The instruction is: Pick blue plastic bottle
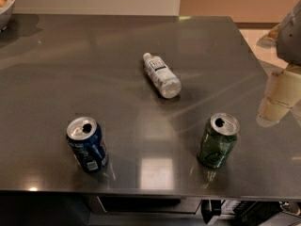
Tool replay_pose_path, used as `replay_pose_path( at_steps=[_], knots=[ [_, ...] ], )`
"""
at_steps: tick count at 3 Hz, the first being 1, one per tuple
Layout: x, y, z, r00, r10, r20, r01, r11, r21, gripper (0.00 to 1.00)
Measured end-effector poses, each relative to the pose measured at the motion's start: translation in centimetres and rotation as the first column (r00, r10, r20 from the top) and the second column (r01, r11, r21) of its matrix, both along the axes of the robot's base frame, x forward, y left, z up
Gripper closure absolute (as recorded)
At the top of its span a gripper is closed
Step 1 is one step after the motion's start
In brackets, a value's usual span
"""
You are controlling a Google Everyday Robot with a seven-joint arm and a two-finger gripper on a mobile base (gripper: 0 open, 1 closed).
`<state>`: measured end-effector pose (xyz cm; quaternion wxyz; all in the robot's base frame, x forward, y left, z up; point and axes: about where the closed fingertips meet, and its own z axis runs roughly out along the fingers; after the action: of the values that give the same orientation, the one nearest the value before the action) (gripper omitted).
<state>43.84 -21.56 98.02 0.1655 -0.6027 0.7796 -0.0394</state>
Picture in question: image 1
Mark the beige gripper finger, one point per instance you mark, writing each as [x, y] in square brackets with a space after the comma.
[282, 93]

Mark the clear plastic bottle blue label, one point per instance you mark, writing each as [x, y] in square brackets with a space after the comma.
[167, 83]

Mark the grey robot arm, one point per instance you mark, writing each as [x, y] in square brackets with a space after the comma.
[288, 40]

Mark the green soda can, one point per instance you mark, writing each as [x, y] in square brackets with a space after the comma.
[221, 132]

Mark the blue soda can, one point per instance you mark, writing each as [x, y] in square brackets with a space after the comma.
[85, 137]

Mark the white bowl with fruit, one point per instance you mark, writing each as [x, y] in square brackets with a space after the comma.
[6, 10]

